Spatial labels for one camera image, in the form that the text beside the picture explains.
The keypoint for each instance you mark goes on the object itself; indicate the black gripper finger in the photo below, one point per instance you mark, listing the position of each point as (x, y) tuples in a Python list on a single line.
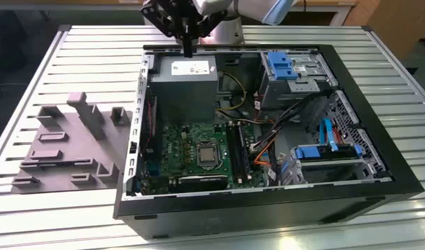
[(207, 27), (156, 18)]

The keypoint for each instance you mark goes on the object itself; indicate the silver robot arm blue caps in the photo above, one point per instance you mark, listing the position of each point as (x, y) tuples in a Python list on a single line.
[(229, 31)]

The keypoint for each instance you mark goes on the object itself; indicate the black RAM slot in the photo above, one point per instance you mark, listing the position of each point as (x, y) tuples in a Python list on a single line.
[(231, 145)]

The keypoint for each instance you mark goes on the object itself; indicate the installed dark RAM stick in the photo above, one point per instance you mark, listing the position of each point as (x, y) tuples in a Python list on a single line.
[(241, 151)]

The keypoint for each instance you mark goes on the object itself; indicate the blue plastic drive latch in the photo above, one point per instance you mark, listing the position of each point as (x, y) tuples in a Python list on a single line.
[(280, 65)]

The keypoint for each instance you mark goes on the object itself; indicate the grey power supply unit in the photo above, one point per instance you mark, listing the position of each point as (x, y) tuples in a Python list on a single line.
[(181, 99)]

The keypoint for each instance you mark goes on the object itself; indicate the metal drive cage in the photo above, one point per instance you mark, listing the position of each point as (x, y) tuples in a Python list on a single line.
[(303, 87)]

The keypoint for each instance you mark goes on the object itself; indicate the green motherboard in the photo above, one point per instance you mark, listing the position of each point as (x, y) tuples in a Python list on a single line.
[(177, 135)]

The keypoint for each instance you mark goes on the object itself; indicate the CPU socket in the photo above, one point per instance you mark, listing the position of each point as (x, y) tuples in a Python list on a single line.
[(205, 142)]

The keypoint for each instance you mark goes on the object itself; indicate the silver CPU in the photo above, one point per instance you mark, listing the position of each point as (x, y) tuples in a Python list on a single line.
[(205, 155)]

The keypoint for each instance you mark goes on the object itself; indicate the wooden cabinet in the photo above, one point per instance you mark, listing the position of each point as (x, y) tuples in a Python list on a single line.
[(389, 23)]

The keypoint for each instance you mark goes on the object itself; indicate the grey plastic parts rack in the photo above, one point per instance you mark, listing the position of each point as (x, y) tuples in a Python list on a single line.
[(80, 145)]

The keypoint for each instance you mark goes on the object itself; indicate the black graphics card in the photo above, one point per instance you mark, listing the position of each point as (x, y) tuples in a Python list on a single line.
[(199, 182)]

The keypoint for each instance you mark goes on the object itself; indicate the hard disk in blue carrier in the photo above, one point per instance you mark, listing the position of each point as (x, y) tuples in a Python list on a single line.
[(337, 153)]

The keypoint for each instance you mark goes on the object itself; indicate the metal disk bay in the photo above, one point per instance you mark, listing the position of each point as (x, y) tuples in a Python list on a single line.
[(331, 162)]

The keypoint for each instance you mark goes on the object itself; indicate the black open PC case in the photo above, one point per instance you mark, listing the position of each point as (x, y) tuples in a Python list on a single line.
[(233, 213)]

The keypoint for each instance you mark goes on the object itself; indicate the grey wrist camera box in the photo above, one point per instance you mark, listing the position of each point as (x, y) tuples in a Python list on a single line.
[(212, 6)]

